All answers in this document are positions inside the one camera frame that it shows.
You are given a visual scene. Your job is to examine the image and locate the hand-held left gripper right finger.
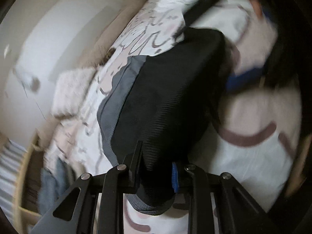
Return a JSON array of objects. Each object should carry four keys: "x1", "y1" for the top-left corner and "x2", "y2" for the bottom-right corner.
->
[{"x1": 171, "y1": 161, "x2": 279, "y2": 234}]

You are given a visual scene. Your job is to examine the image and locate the grey pleated curtain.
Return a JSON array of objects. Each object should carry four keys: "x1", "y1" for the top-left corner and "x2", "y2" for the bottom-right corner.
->
[{"x1": 0, "y1": 139, "x2": 26, "y2": 220}]

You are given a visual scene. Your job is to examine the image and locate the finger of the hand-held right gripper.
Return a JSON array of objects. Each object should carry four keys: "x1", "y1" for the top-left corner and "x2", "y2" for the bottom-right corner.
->
[{"x1": 225, "y1": 66, "x2": 269, "y2": 93}]

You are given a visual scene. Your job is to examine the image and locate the folded blue jeans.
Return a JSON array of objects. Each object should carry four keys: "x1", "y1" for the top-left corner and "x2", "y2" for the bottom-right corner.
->
[{"x1": 39, "y1": 158, "x2": 77, "y2": 216}]

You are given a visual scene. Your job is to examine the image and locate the white fluffy pillow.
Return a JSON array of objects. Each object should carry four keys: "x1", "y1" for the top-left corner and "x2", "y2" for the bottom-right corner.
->
[{"x1": 52, "y1": 68, "x2": 98, "y2": 118}]

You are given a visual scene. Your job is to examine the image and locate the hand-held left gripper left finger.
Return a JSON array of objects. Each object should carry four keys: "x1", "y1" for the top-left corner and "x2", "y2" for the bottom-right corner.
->
[{"x1": 30, "y1": 140, "x2": 144, "y2": 234}]

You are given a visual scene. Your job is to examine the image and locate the printed white bed sheet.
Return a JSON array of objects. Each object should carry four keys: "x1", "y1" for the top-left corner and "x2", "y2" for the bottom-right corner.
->
[{"x1": 44, "y1": 0, "x2": 301, "y2": 234}]

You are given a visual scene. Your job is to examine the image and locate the white wall air conditioner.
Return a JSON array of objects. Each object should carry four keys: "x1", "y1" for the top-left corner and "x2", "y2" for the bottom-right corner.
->
[{"x1": 13, "y1": 68, "x2": 41, "y2": 93}]

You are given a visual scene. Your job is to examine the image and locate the dark strap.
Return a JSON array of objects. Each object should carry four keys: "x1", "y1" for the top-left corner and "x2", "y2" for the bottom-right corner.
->
[{"x1": 183, "y1": 0, "x2": 226, "y2": 28}]

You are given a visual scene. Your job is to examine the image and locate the black ribbed knit garment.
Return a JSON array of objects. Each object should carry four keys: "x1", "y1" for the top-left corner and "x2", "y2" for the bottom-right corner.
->
[{"x1": 97, "y1": 27, "x2": 231, "y2": 216}]

